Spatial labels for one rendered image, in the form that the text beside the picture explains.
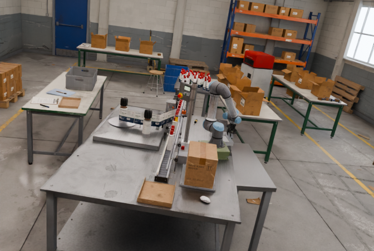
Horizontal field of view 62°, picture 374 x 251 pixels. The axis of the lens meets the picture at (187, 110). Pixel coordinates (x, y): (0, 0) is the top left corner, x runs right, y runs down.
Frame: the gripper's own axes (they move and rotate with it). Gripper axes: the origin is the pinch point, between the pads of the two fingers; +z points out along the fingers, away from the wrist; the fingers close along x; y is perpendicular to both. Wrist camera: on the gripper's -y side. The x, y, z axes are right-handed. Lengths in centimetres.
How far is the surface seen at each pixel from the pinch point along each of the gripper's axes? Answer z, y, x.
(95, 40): -10, -547, -186
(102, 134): -2, 9, -142
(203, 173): -12, 98, -58
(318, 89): -8, -247, 280
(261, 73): 13, -452, 249
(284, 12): -149, -629, 366
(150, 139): -2, 17, -93
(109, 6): -90, -756, -162
